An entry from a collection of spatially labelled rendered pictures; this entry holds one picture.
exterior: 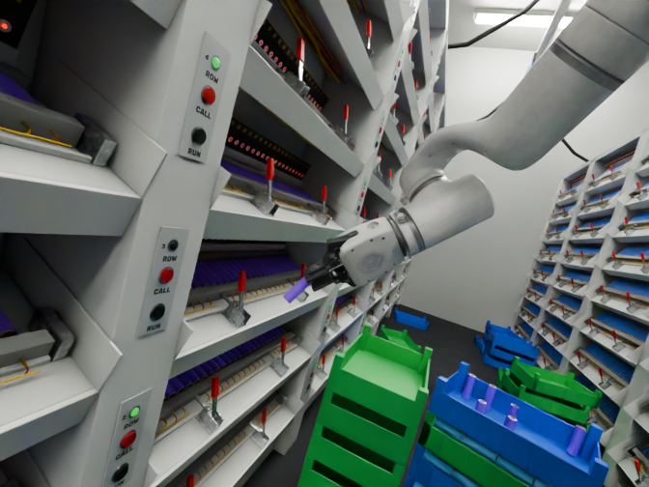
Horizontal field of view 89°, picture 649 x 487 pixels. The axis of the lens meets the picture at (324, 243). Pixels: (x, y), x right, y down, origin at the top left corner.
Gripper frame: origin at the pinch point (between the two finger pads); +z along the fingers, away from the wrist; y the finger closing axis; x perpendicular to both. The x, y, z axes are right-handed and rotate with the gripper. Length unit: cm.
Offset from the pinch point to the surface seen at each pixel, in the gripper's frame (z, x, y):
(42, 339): 21.7, -18.0, -25.3
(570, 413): -60, 5, 150
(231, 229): 6.2, -2.3, -17.7
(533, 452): -20, -26, 40
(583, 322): -106, 48, 172
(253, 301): 15.2, 5.4, 3.4
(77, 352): 21.6, -17.5, -21.8
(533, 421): -27, -17, 57
